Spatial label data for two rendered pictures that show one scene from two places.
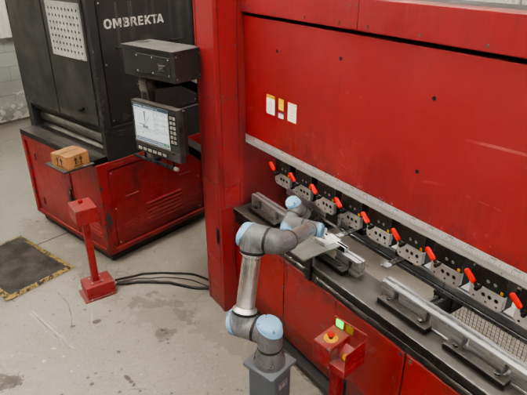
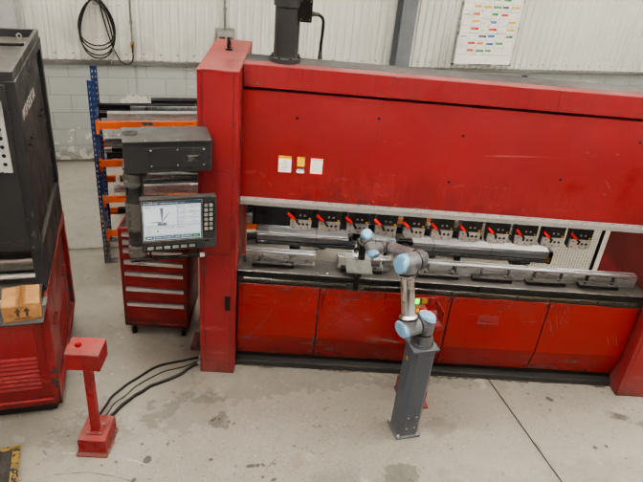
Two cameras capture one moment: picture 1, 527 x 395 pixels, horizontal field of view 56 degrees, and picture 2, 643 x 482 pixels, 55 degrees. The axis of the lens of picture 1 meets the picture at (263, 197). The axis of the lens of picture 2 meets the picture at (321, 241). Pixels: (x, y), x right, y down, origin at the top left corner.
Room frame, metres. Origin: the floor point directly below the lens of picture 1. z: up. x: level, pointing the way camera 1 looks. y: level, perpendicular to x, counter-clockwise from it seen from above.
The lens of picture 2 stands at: (0.73, 3.05, 3.22)
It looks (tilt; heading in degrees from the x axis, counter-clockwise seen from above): 29 degrees down; 301
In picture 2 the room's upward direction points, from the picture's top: 6 degrees clockwise
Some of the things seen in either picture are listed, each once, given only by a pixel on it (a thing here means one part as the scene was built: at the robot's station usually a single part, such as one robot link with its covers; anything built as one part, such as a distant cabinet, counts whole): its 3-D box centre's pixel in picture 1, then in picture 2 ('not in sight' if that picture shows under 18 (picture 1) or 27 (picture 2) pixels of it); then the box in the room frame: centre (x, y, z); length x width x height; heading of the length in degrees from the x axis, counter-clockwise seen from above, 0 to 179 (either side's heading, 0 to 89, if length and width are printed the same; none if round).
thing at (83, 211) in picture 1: (89, 248); (91, 394); (3.29, 1.34, 0.41); 0.25 x 0.20 x 0.83; 124
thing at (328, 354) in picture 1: (339, 346); (426, 314); (1.86, -0.37, 0.75); 0.20 x 0.16 x 0.18; 43
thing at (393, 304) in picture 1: (403, 313); (437, 274); (1.94, -0.69, 0.89); 0.30 x 0.05 x 0.03; 34
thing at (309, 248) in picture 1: (311, 246); (358, 263); (2.39, -0.27, 1.00); 0.26 x 0.18 x 0.01; 124
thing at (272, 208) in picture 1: (275, 212); (280, 255); (2.93, -0.08, 0.92); 0.50 x 0.06 x 0.10; 34
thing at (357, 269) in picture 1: (336, 253); (363, 261); (2.43, -0.42, 0.92); 0.39 x 0.06 x 0.10; 34
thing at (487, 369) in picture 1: (474, 362); (491, 278); (1.61, -0.91, 0.89); 0.30 x 0.05 x 0.03; 34
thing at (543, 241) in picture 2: not in sight; (551, 234); (1.34, -1.17, 1.26); 0.15 x 0.09 x 0.17; 34
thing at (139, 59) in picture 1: (165, 109); (167, 199); (3.28, 0.66, 1.53); 0.51 x 0.25 x 0.85; 51
